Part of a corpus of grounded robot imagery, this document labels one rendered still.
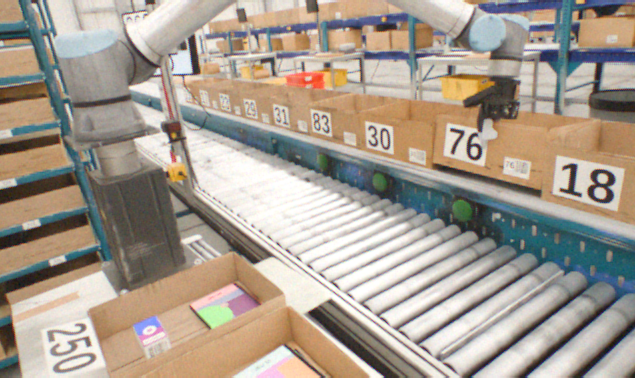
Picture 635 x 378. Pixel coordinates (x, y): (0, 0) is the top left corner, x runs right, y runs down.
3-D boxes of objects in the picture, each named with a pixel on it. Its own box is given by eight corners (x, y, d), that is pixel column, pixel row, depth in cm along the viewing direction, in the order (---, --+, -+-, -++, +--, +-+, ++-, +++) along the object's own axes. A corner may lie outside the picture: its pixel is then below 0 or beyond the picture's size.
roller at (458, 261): (356, 318, 112) (355, 302, 110) (486, 247, 137) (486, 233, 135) (369, 328, 108) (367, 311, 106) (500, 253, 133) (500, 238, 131)
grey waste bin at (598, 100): (567, 167, 377) (575, 93, 354) (624, 160, 377) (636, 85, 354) (606, 188, 330) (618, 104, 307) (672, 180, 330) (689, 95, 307)
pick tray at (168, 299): (97, 343, 106) (84, 309, 102) (239, 280, 125) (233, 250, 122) (123, 419, 83) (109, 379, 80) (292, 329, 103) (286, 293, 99)
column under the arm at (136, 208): (120, 301, 122) (85, 192, 110) (99, 267, 142) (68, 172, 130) (206, 264, 136) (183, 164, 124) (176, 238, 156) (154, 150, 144)
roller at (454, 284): (373, 331, 106) (372, 314, 105) (504, 255, 132) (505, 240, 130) (387, 342, 102) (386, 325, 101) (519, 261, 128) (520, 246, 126)
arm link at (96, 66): (58, 104, 113) (36, 33, 107) (93, 94, 129) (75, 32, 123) (115, 99, 112) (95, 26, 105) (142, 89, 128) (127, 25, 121)
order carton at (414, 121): (360, 151, 185) (357, 112, 179) (410, 136, 199) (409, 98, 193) (431, 171, 154) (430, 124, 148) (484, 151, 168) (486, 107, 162)
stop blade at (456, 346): (440, 385, 95) (440, 352, 92) (558, 298, 117) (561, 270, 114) (443, 386, 94) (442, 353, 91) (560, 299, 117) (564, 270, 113)
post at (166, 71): (186, 201, 213) (140, 6, 182) (195, 198, 216) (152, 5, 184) (194, 208, 204) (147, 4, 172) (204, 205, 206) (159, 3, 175)
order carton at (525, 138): (431, 162, 152) (435, 113, 147) (484, 151, 168) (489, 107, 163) (539, 189, 121) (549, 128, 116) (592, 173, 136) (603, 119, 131)
